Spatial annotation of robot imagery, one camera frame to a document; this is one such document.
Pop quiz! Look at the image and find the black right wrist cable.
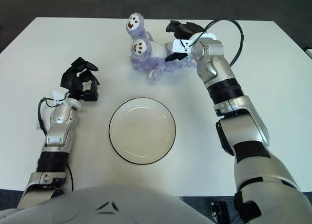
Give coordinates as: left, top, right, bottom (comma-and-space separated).
202, 19, 244, 66

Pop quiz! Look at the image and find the grey robot torso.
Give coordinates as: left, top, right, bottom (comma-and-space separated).
0, 184, 217, 224

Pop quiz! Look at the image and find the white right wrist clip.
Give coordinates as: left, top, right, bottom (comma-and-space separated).
172, 38, 192, 55

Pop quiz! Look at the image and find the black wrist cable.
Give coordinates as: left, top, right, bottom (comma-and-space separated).
202, 19, 244, 66
38, 96, 71, 137

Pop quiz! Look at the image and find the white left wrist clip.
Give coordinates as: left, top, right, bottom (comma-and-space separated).
52, 88, 70, 105

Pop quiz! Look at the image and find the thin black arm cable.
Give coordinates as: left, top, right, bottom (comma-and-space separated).
66, 164, 74, 192

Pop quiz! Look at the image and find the purple plush bunny doll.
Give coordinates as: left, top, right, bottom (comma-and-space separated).
126, 12, 198, 85

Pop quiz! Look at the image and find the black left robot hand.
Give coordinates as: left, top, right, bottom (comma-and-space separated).
60, 57, 100, 102

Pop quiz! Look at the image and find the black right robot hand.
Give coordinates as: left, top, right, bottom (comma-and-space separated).
165, 20, 204, 62

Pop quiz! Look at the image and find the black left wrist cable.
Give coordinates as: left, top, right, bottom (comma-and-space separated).
38, 96, 71, 137

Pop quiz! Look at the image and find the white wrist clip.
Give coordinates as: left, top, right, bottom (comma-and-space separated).
52, 88, 70, 105
172, 38, 192, 55

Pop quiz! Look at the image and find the black metal bracket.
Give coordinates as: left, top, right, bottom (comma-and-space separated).
210, 201, 231, 224

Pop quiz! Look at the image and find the white plate with black rim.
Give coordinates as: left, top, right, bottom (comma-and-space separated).
108, 97, 176, 165

